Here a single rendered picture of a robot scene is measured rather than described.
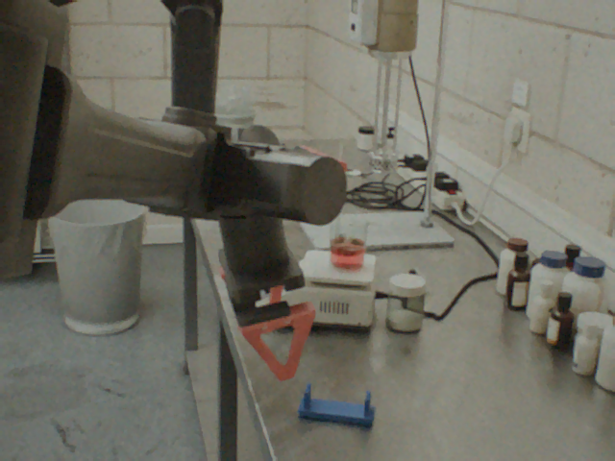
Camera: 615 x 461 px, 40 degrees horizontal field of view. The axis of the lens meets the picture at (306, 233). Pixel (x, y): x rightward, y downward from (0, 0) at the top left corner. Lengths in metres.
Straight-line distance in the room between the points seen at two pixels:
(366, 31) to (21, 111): 1.38
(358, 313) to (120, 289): 1.73
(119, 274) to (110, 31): 1.16
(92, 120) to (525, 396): 0.94
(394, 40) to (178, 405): 1.38
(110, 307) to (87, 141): 2.62
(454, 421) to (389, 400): 0.09
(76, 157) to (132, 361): 2.50
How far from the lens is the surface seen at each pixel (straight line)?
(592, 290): 1.37
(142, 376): 2.77
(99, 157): 0.40
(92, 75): 3.69
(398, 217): 1.89
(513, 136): 1.83
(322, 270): 1.36
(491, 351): 1.34
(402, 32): 1.67
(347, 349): 1.30
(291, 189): 0.65
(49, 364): 2.89
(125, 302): 3.01
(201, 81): 1.03
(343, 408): 1.13
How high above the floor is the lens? 1.35
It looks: 20 degrees down
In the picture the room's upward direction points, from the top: 2 degrees clockwise
